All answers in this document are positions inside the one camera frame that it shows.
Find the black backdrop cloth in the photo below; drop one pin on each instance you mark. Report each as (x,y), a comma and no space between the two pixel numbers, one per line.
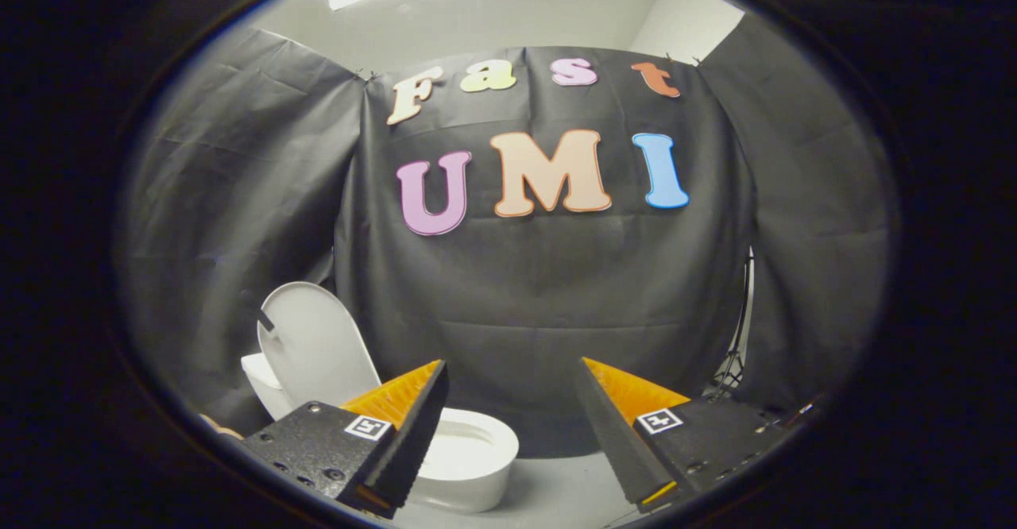
(540,299)

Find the white ceramic toilet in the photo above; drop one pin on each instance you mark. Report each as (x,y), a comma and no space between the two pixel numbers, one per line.
(477,465)

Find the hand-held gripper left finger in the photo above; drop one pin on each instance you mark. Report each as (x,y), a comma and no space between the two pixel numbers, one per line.
(409,442)

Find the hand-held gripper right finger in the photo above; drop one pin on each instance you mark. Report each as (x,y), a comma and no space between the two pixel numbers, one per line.
(616,434)

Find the white toilet lid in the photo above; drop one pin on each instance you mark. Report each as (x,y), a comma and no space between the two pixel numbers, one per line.
(318,346)

